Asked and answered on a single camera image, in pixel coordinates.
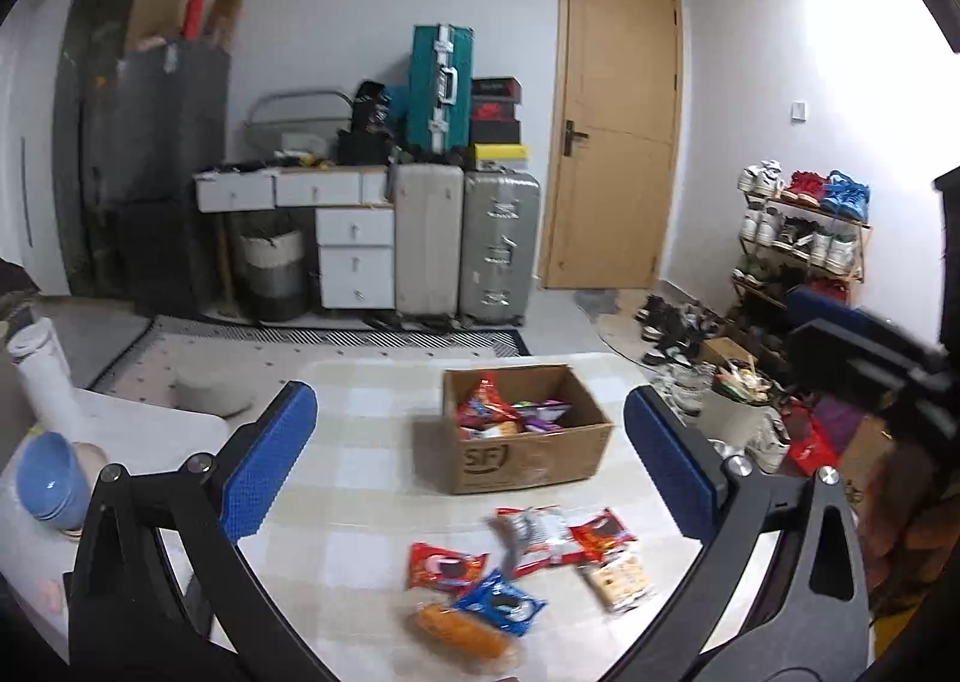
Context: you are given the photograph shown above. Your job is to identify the purple snack bag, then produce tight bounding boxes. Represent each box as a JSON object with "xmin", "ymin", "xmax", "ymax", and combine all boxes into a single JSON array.
[{"xmin": 512, "ymin": 399, "xmax": 573, "ymax": 435}]

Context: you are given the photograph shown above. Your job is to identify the red chip bag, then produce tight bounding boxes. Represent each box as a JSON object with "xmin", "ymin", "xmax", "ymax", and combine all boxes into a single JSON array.
[{"xmin": 455, "ymin": 373, "xmax": 519, "ymax": 432}]

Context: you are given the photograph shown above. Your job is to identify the patterned floor rug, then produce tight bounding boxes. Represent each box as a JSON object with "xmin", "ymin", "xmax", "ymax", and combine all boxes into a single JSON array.
[{"xmin": 89, "ymin": 316, "xmax": 530, "ymax": 407}]

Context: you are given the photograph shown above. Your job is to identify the small cardboard box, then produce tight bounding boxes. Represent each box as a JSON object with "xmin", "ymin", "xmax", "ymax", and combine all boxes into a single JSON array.
[{"xmin": 838, "ymin": 415, "xmax": 895, "ymax": 512}]

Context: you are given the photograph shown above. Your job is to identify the cream cracker packet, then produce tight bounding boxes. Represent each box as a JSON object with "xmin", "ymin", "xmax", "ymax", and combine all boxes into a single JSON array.
[{"xmin": 579, "ymin": 552, "xmax": 652, "ymax": 614}]

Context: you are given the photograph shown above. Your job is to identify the grey white laundry basket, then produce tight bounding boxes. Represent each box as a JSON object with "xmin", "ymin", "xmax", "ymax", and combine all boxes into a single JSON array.
[{"xmin": 239, "ymin": 230, "xmax": 308, "ymax": 322}]

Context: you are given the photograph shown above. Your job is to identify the white red snack packet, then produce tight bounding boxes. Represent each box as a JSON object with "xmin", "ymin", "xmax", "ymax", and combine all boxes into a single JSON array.
[{"xmin": 493, "ymin": 505, "xmax": 584, "ymax": 578}]

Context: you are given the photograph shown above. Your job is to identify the checkered tablecloth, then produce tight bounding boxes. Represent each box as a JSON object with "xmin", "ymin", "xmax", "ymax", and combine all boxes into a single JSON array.
[{"xmin": 239, "ymin": 358, "xmax": 701, "ymax": 680}]

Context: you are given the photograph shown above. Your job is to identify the SF cardboard box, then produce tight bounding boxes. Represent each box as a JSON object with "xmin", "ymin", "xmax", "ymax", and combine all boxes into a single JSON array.
[{"xmin": 443, "ymin": 365, "xmax": 613, "ymax": 495}]

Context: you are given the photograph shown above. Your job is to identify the wooden shoe rack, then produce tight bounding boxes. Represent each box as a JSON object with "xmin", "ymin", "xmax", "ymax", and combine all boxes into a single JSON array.
[{"xmin": 729, "ymin": 158, "xmax": 871, "ymax": 355}]

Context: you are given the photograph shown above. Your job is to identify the small red Oreo packet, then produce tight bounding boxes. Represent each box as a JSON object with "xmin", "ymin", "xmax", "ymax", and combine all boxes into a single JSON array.
[{"xmin": 407, "ymin": 542, "xmax": 488, "ymax": 593}]

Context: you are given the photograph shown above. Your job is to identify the blue bowl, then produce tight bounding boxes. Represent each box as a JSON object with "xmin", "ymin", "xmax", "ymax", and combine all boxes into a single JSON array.
[{"xmin": 16, "ymin": 432, "xmax": 91, "ymax": 531}]

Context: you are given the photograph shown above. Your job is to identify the blue Oreo packet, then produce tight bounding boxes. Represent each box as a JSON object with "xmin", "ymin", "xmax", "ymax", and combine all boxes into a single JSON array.
[{"xmin": 452, "ymin": 570, "xmax": 547, "ymax": 636}]

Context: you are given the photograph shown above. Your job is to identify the white drawer desk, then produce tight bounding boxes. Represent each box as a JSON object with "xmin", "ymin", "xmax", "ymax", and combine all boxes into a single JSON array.
[{"xmin": 194, "ymin": 166, "xmax": 395, "ymax": 311}]

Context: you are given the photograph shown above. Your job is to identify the orange bread packet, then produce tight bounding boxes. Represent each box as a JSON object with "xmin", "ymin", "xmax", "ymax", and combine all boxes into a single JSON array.
[{"xmin": 413, "ymin": 602, "xmax": 516, "ymax": 662}]

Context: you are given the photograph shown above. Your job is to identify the beige suitcase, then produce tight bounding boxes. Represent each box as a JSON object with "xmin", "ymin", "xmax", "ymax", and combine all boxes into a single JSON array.
[{"xmin": 394, "ymin": 163, "xmax": 464, "ymax": 318}]

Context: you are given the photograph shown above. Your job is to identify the silver suitcase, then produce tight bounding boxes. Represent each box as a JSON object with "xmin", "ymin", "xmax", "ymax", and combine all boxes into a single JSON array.
[{"xmin": 459, "ymin": 172, "xmax": 540, "ymax": 324}]

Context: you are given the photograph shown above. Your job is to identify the black refrigerator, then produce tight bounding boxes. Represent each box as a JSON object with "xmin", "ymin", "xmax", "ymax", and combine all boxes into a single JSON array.
[{"xmin": 110, "ymin": 40, "xmax": 231, "ymax": 316}]

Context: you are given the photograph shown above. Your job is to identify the wooden door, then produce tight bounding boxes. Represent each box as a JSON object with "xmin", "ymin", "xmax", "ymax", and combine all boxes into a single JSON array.
[{"xmin": 539, "ymin": 0, "xmax": 683, "ymax": 290}]

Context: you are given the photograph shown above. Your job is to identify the teal suitcase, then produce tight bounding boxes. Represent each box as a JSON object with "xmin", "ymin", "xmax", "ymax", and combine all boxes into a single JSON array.
[{"xmin": 407, "ymin": 23, "xmax": 473, "ymax": 155}]

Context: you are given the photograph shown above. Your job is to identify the stacked shoe boxes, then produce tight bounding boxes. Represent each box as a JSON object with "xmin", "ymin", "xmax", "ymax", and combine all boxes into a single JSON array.
[{"xmin": 469, "ymin": 77, "xmax": 529, "ymax": 170}]

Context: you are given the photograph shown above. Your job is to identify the tall dark cabinet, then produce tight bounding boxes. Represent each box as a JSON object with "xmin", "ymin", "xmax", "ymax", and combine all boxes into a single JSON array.
[{"xmin": 52, "ymin": 0, "xmax": 196, "ymax": 300}]

